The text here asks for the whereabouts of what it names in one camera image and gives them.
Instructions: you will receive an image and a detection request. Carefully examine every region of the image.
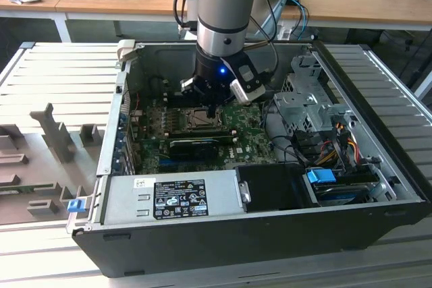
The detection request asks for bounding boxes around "grey power supply unit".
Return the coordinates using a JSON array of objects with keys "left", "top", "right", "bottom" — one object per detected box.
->
[{"left": 103, "top": 169, "right": 246, "bottom": 227}]

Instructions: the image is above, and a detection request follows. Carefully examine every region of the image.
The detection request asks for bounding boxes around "beige case handle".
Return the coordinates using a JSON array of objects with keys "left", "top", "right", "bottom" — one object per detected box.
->
[{"left": 116, "top": 40, "right": 138, "bottom": 73}]

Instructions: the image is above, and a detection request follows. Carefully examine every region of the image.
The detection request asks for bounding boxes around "black expansion card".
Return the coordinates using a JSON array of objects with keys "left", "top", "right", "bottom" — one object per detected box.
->
[{"left": 168, "top": 138, "right": 220, "bottom": 159}]

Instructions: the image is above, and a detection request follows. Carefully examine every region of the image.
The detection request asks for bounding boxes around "green circuit board stick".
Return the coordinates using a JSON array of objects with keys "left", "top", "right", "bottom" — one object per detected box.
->
[{"left": 0, "top": 185, "right": 55, "bottom": 198}]

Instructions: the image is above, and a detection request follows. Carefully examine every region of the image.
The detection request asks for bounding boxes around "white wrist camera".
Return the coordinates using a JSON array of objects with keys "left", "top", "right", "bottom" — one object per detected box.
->
[{"left": 229, "top": 60, "right": 267, "bottom": 105}]

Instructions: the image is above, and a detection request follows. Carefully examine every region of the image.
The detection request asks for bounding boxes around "blue disk carrier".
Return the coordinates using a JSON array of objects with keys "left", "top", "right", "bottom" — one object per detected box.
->
[{"left": 306, "top": 169, "right": 337, "bottom": 187}]

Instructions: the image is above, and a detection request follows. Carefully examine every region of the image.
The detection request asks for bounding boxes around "coloured wire bundle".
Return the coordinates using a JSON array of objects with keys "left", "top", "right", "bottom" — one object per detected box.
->
[{"left": 317, "top": 122, "right": 360, "bottom": 167}]

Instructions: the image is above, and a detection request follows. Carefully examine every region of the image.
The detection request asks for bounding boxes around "black open PC case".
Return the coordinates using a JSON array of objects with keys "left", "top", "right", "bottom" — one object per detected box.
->
[{"left": 65, "top": 40, "right": 432, "bottom": 279}]

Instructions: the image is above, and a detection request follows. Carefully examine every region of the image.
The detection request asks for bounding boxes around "silver CPU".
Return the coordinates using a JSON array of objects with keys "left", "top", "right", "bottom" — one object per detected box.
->
[{"left": 190, "top": 111, "right": 212, "bottom": 127}]

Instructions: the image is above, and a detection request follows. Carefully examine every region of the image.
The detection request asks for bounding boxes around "metal socket cover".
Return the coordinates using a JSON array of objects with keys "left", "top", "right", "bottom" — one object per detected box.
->
[{"left": 184, "top": 107, "right": 224, "bottom": 132}]

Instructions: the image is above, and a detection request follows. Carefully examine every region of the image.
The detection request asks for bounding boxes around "green motherboard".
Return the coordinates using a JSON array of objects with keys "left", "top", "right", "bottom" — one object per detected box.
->
[{"left": 130, "top": 94, "right": 281, "bottom": 176}]

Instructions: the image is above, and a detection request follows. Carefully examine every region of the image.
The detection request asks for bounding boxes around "metal drive cage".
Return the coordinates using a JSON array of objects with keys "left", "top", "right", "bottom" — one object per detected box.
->
[{"left": 273, "top": 53, "right": 358, "bottom": 134}]

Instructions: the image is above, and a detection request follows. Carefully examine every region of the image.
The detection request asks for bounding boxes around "blue cable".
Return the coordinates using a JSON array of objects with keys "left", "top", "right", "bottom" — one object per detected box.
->
[{"left": 288, "top": 0, "right": 310, "bottom": 38}]

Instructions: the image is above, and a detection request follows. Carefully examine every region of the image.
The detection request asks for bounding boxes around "blue expansion slot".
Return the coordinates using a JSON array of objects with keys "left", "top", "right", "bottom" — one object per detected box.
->
[{"left": 158, "top": 158, "right": 190, "bottom": 173}]

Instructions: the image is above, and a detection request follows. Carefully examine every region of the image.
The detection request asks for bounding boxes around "blue case latch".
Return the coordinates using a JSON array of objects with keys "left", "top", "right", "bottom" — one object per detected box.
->
[{"left": 67, "top": 199, "right": 85, "bottom": 214}]

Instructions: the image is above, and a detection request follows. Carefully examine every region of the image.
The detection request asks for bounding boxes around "grey parts rack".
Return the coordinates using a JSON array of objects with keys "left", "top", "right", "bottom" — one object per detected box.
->
[{"left": 0, "top": 102, "right": 105, "bottom": 225}]

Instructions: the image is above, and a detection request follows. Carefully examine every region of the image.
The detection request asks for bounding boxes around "pale blue teach pendant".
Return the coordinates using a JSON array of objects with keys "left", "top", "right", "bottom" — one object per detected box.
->
[{"left": 259, "top": 0, "right": 290, "bottom": 38}]

